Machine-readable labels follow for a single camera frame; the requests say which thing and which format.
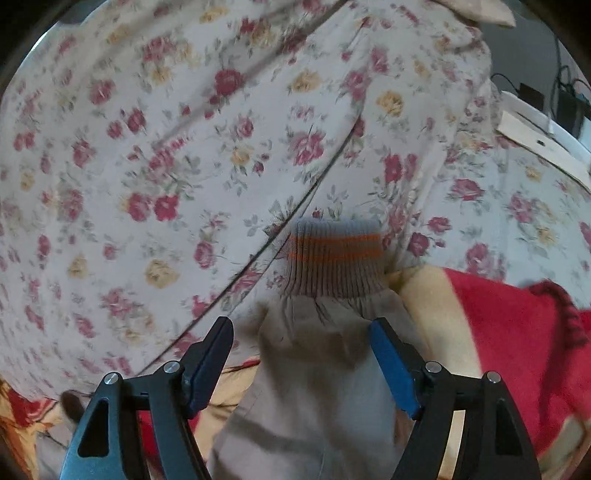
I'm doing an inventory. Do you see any red yellow checkered blanket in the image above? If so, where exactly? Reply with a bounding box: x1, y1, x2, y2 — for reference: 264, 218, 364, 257
1, 265, 590, 479

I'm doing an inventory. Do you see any floral white duvet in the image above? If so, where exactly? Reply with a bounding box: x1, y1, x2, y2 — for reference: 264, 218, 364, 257
1, 1, 590, 400

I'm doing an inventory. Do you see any beige grey jacket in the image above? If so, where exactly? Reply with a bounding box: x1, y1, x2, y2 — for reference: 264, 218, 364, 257
208, 219, 425, 479

